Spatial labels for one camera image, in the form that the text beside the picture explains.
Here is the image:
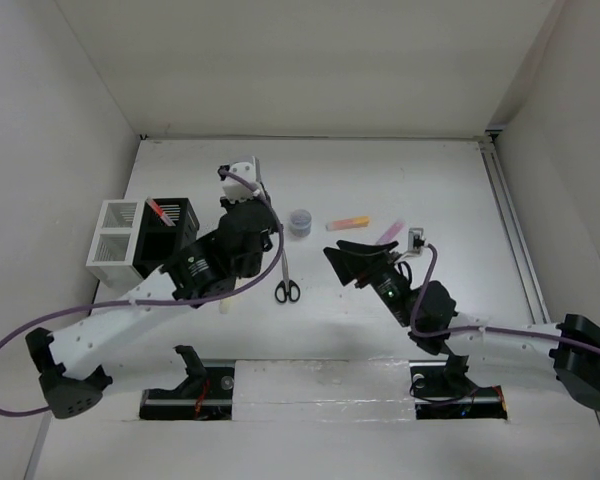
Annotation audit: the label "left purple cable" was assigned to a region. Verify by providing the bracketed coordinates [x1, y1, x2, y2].
[0, 167, 286, 417]

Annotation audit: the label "orange highlighter pen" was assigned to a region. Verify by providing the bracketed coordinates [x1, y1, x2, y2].
[146, 197, 169, 224]

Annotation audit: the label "black handled scissors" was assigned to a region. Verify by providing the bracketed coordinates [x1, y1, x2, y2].
[274, 252, 301, 304]

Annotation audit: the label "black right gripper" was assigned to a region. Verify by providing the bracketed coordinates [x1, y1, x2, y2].
[323, 240, 415, 328]

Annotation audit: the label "jar of paper clips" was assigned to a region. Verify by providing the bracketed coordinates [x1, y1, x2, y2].
[289, 209, 312, 238]

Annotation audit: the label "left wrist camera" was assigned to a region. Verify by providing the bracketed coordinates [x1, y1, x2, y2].
[218, 155, 264, 204]

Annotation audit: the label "pink purple highlighter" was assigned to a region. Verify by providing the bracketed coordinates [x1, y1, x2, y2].
[376, 219, 406, 245]

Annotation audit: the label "red highlighter pen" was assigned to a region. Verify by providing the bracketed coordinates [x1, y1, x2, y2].
[146, 197, 175, 227]

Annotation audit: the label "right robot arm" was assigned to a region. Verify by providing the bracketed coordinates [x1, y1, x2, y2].
[323, 240, 600, 412]

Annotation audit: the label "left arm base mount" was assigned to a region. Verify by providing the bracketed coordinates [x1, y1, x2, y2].
[139, 345, 236, 421]

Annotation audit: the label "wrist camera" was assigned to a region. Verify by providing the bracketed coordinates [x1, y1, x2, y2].
[218, 155, 264, 204]
[405, 227, 426, 257]

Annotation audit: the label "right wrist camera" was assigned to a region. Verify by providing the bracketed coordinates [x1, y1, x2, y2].
[405, 227, 426, 257]

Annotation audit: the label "black slotted container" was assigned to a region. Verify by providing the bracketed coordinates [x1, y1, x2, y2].
[133, 198, 200, 279]

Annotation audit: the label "blue ballpoint pen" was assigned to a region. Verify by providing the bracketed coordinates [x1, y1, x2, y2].
[278, 222, 285, 255]

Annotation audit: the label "aluminium rail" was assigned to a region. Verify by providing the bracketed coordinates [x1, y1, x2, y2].
[477, 131, 553, 324]

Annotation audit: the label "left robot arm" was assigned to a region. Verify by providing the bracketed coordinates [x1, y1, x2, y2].
[26, 188, 281, 419]

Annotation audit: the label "orange yellow highlighter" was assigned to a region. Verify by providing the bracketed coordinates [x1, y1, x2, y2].
[326, 216, 370, 231]

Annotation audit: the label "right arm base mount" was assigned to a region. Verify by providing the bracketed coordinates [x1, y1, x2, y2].
[409, 357, 508, 421]

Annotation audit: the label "white slotted container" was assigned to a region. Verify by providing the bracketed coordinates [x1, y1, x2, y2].
[86, 200, 144, 292]

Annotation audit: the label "purple cable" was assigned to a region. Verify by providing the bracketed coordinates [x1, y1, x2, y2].
[409, 242, 600, 361]
[0, 167, 286, 417]

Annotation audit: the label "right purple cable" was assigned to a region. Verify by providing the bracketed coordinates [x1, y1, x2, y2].
[409, 242, 600, 361]

